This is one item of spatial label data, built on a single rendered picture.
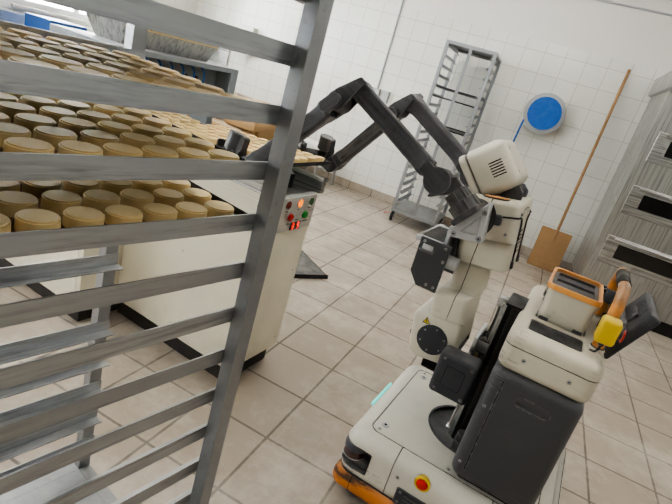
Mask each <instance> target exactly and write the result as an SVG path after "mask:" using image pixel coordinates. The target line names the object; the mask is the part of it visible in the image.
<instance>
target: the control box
mask: <svg viewBox="0 0 672 504"><path fill-rule="evenodd" d="M317 195H318V194H316V193H314V192H305V193H297V194H290V195H286V196H285V200H284V204H283V208H282V212H281V216H280V220H279V224H278V228H277V232H276V234H277V233H281V232H285V231H290V230H291V227H292V226H293V225H292V224H293V223H294V227H292V228H293V229H292V230H294V229H298V228H302V227H306V226H309V225H310V221H311V217H312V214H313V210H314V206H315V203H316V199H317ZM312 198H314V203H313V204H312V205H310V204H309V203H310V200H311V199H312ZM300 200H303V205H302V206H301V207H299V206H298V204H299V202H300ZM290 201H291V202H292V205H291V207H290V209H287V208H286V206H287V204H288V202H290ZM304 211H307V212H308V216H307V217H306V218H305V219H304V218H302V215H303V213H304ZM290 214H293V215H294V219H293V220H292V221H291V222H290V221H288V216H289V215H290ZM298 222H299V224H298V225H299V226H298V225H297V223H298ZM296 225H297V227H298V228H296Z"/></svg>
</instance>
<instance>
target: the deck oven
mask: <svg viewBox="0 0 672 504"><path fill-rule="evenodd" d="M648 96H649V97H651V99H650V101H649V103H648V105H647V107H646V109H645V111H644V113H643V115H642V117H641V119H640V122H639V124H638V126H637V128H636V130H635V132H634V134H633V136H632V138H631V140H630V142H629V145H628V147H627V149H626V151H625V153H624V155H623V157H622V159H621V161H620V163H619V165H618V167H617V170H616V172H615V174H614V176H613V178H612V180H611V182H610V184H609V186H608V188H607V190H606V193H605V195H604V197H603V199H602V201H601V203H600V205H599V207H598V209H597V211H596V213H595V216H594V218H593V220H592V222H591V224H590V226H589V228H588V230H587V232H586V234H585V236H584V239H583V241H582V243H581V245H580V247H579V249H578V251H577V253H576V255H575V257H574V259H573V262H572V266H573V273H576V274H579V275H581V276H584V277H586V278H589V279H591V280H594V281H597V282H599V283H601V284H602V285H603V286H608V284H609V282H610V280H611V278H612V276H613V275H614V273H615V272H616V271H617V270H618V269H619V268H621V267H624V268H626V269H627V270H628V271H629V273H630V278H631V284H632V288H631V292H630V295H629V298H628V301H627V304H626V306H627V305H629V304H630V303H631V302H633V301H634V300H636V299H637V298H638V297H640V296H641V295H643V294H644V293H646V292H648V293H650V294H651V295H652V296H653V297H654V301H655V304H656V308H657V311H658V314H659V318H660V321H661V323H660V324H659V325H658V326H656V327H655V328H653V329H652V330H650V331H652V332H655V333H658V334H660V335H663V336H665V337H668V338H670V339H672V71H670V72H668V73H666V74H664V75H663V76H661V77H659V78H657V79H656V80H655V81H654V84H653V86H652V88H651V90H650V92H649V94H648Z"/></svg>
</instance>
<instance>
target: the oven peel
mask: <svg viewBox="0 0 672 504"><path fill-rule="evenodd" d="M630 71H631V70H630V69H628V70H627V72H626V75H625V77H624V79H623V81H622V84H621V86H620V88H619V90H618V93H617V95H616V97H615V99H614V102H613V104H612V106H611V108H610V111H609V113H608V115H607V117H606V120H605V122H604V124H603V126H602V129H601V131H600V133H599V135H598V138H597V140H596V142H595V144H594V147H593V149H592V151H591V153H590V156H589V158H588V160H587V162H586V165H585V167H584V169H583V171H582V173H581V176H580V178H579V180H578V182H577V185H576V187H575V189H574V191H573V194H572V196H571V198H570V200H569V203H568V205H567V207H566V209H565V212H564V214H563V216H562V218H561V221H560V223H559V225H558V227H557V230H555V229H552V228H549V227H546V226H544V225H543V226H542V228H541V231H540V233H539V235H538V238H537V240H536V242H535V244H534V247H533V249H532V251H531V253H530V256H529V258H528V260H527V263H528V264H531V265H533V266H536V267H538V268H541V269H544V270H546V271H549V272H551V273H552V272H553V270H554V268H555V267H559V265H560V263H561V261H562V259H563V256H564V254H565V252H566V250H567V248H568V245H569V243H570V241H571V239H572V237H573V236H571V235H569V234H566V233H563V232H560V231H559V230H560V228H561V226H562V223H563V221H564V219H565V217H566V214H567V212H568V210H569V208H570V205H571V203H572V201H573V199H574V196H575V194H576V192H577V190H578V188H579V185H580V183H581V181H582V179H583V176H584V174H585V172H586V170H587V167H588V165H589V163H590V161H591V158H592V156H593V154H594V152H595V150H596V147H597V145H598V143H599V141H600V138H601V136H602V134H603V132H604V129H605V127H606V125H607V123H608V120H609V118H610V116H611V114H612V111H613V109H614V107H615V105H616V103H617V100H618V98H619V96H620V94H621V91H622V89H623V87H624V85H625V82H626V80H627V78H628V76H629V73H630Z"/></svg>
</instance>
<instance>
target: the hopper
mask: <svg viewBox="0 0 672 504"><path fill-rule="evenodd" d="M86 15H87V17H88V19H89V22H90V24H91V26H92V29H93V31H94V34H95V35H98V36H101V37H104V38H106V39H109V40H112V41H115V42H118V43H121V44H124V41H125V33H126V25H127V23H124V22H120V21H116V20H113V19H109V18H105V17H101V16H97V15H94V14H90V13H86ZM145 49H148V50H153V51H158V52H163V53H167V54H172V55H177V56H181V57H186V58H191V59H196V60H200V61H205V62H207V61H208V60H209V59H210V58H211V57H212V56H213V54H214V53H215V52H216V51H217V50H218V49H219V47H215V46H211V45H208V44H204V43H200V42H196V41H192V40H189V39H185V38H181V37H177V36H173V35H170V34H166V33H162V32H158V31H154V30H151V29H148V33H147V40H146V48H145Z"/></svg>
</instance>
